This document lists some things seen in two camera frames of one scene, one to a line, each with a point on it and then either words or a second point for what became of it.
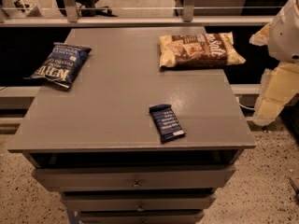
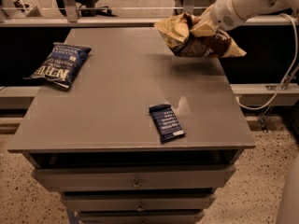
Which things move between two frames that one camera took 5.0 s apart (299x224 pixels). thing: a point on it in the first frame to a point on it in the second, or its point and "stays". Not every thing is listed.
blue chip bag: [62, 63] stays
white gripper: [286, 37] to [221, 15]
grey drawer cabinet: [98, 142] stays
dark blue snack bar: [166, 122] stays
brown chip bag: [205, 49] to [176, 31]
